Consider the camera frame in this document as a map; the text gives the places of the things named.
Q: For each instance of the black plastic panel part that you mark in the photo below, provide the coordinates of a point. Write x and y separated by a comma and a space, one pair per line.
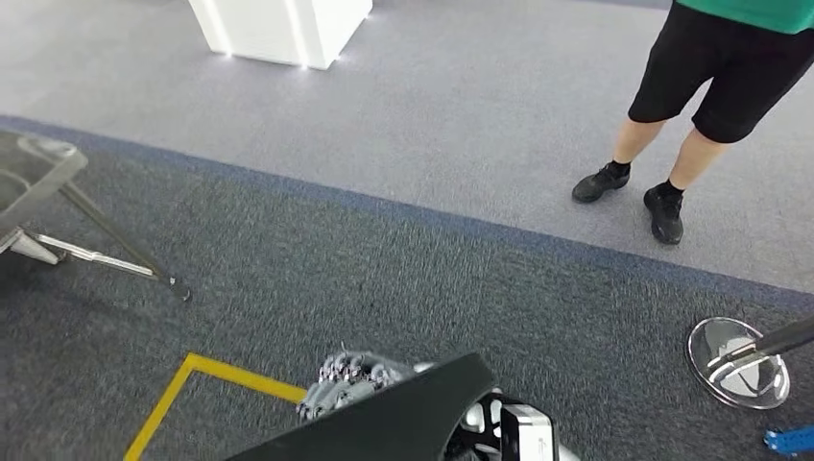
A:
381, 426

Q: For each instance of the yellow floor tape square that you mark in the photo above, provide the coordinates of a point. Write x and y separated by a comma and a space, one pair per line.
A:
248, 380

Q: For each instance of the white plinth with lit edges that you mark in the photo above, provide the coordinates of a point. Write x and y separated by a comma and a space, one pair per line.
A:
280, 25

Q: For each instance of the person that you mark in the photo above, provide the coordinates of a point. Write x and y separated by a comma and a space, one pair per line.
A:
731, 63

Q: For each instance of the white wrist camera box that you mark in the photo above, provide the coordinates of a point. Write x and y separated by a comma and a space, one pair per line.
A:
528, 439

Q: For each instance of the chrome stanchion post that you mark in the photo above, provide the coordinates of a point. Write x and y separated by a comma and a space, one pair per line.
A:
718, 343

